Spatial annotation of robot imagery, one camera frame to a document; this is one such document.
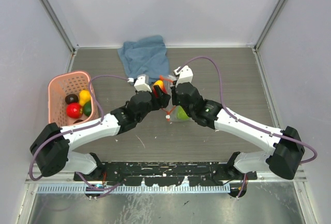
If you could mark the grey slotted cable duct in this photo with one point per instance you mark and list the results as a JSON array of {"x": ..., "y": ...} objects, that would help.
[{"x": 83, "y": 188}]

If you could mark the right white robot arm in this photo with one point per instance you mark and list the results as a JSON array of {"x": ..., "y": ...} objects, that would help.
[{"x": 281, "y": 150}]

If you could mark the green apple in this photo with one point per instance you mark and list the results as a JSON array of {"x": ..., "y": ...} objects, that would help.
[{"x": 180, "y": 114}]

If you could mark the red apple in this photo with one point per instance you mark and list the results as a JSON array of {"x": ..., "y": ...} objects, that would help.
[{"x": 74, "y": 110}]

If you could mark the blue cloth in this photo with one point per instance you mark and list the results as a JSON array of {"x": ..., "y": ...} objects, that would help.
[{"x": 146, "y": 56}]

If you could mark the dark brown fruit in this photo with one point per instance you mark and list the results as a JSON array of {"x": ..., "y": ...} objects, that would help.
[{"x": 71, "y": 98}]

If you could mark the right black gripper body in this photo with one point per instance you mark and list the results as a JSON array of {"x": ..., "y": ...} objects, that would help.
[{"x": 175, "y": 99}]

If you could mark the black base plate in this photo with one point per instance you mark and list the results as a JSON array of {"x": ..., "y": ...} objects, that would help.
[{"x": 166, "y": 174}]

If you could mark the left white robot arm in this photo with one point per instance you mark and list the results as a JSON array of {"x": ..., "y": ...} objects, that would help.
[{"x": 53, "y": 149}]

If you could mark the pink plastic basket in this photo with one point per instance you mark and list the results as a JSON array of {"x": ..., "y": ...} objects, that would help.
[{"x": 61, "y": 86}]

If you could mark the clear orange zip bag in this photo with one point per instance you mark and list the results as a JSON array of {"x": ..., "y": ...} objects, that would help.
[{"x": 173, "y": 113}]

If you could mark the yellow pear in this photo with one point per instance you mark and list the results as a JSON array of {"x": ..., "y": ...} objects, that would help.
[{"x": 84, "y": 97}]

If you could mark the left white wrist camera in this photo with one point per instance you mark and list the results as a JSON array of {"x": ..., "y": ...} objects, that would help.
[{"x": 141, "y": 83}]

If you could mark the red yellow mango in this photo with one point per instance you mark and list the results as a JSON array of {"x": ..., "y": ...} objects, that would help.
[{"x": 158, "y": 87}]

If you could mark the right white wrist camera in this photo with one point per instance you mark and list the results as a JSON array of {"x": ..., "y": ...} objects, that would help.
[{"x": 183, "y": 75}]

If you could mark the green fruit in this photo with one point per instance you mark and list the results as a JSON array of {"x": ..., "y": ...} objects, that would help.
[{"x": 87, "y": 109}]

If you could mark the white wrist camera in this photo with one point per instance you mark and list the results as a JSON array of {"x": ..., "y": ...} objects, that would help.
[
  {"x": 141, "y": 83},
  {"x": 183, "y": 75}
]

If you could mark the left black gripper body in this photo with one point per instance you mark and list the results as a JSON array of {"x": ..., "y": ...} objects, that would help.
[{"x": 153, "y": 106}]

